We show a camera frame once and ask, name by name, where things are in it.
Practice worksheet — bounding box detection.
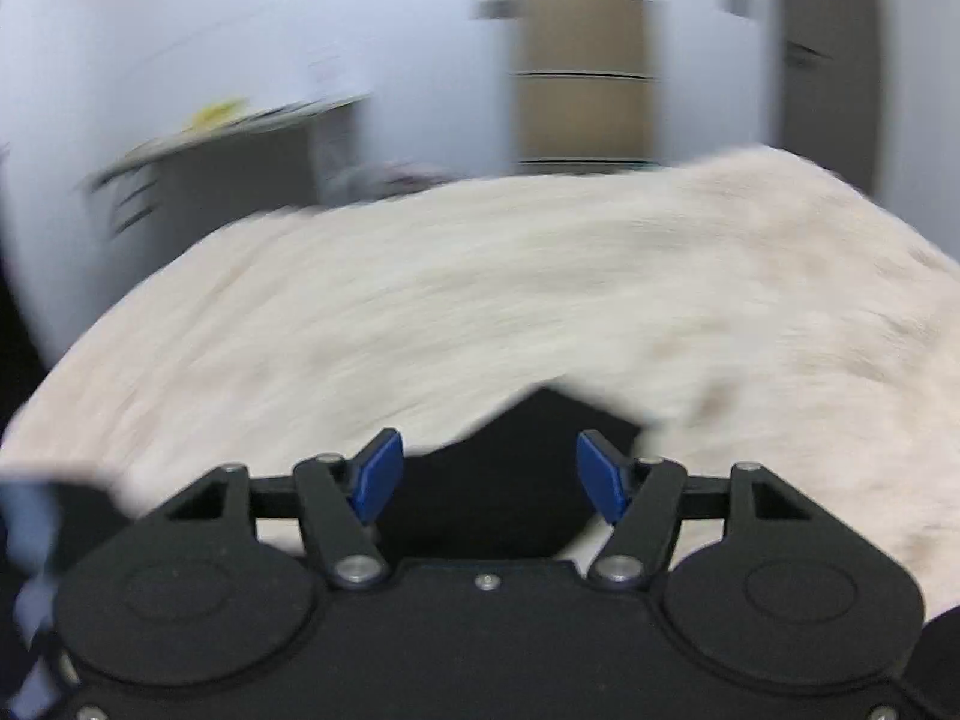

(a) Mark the cream fluffy rug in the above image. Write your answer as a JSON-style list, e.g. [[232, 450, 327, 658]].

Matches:
[[2, 148, 958, 613]]

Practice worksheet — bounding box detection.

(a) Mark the dark grey door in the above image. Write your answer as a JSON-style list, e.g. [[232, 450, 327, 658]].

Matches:
[[778, 0, 884, 195]]

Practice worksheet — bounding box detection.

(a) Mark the yellow item on table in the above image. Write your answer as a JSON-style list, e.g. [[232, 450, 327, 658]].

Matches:
[[184, 98, 247, 132]]

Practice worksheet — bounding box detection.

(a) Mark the grey metal table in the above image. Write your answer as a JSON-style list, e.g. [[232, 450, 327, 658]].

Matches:
[[83, 93, 368, 239]]

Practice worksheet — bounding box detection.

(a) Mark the brown cardboard box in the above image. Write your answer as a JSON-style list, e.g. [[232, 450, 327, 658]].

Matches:
[[512, 0, 661, 174]]

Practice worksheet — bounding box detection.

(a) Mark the black and blue garment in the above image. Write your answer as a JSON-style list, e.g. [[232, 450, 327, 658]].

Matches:
[[2, 387, 647, 718]]

